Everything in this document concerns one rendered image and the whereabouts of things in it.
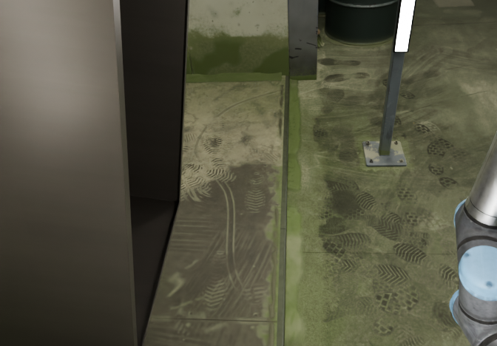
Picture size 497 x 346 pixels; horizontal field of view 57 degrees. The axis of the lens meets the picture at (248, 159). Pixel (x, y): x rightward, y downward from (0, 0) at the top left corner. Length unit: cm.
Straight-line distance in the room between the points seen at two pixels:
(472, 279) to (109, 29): 73
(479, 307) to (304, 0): 223
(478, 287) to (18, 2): 84
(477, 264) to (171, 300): 122
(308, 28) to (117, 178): 234
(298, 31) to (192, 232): 149
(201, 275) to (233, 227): 28
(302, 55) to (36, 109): 247
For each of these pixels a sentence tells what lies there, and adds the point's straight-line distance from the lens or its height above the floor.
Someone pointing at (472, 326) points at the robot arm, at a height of 71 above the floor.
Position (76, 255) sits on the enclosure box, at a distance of 91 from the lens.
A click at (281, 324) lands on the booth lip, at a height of 4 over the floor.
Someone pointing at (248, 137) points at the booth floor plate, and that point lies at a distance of 253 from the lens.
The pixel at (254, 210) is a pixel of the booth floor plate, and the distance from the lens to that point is 211.
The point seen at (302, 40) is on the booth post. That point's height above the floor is 29.
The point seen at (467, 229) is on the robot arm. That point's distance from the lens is 103.
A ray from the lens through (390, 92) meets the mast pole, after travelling 226.
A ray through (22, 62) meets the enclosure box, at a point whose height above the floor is 130.
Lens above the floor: 155
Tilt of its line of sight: 39 degrees down
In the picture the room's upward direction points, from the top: 6 degrees counter-clockwise
